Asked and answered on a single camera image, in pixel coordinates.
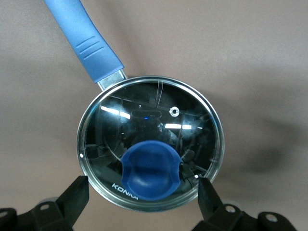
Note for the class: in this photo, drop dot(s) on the brown table mat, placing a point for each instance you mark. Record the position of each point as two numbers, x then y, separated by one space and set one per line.
240 48

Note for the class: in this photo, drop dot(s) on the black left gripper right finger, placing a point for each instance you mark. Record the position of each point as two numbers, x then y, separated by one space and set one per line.
228 219

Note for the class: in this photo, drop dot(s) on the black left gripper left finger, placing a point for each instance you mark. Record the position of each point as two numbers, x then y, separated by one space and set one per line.
48 216

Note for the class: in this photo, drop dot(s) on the glass lid with blue knob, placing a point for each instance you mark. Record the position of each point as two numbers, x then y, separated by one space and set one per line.
149 168

